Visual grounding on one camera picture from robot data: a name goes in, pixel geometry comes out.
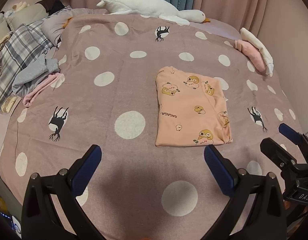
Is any peach cartoon print shirt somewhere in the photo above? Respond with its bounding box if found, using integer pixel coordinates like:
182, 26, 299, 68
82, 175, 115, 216
156, 67, 233, 147

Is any pink folded garment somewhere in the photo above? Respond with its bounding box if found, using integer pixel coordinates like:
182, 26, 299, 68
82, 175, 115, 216
234, 40, 266, 73

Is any cream white folded garment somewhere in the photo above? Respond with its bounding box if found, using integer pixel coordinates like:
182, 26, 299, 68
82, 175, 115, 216
240, 28, 274, 76

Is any light pink small garment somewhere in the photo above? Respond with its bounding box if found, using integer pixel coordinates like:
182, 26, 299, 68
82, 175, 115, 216
23, 72, 61, 108

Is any mauve polka dot blanket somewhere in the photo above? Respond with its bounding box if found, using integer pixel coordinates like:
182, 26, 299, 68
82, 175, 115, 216
0, 15, 304, 239

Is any grey knit garment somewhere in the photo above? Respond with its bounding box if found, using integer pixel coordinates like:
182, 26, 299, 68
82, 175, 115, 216
12, 54, 60, 98

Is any blue grey plaid cloth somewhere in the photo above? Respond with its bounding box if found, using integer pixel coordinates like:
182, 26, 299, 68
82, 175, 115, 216
0, 6, 72, 114

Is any beige grey pillow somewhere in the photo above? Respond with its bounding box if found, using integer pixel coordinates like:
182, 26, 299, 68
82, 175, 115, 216
6, 3, 48, 31

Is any white goose plush toy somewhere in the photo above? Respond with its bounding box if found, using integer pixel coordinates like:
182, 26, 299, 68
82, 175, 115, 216
96, 0, 210, 25

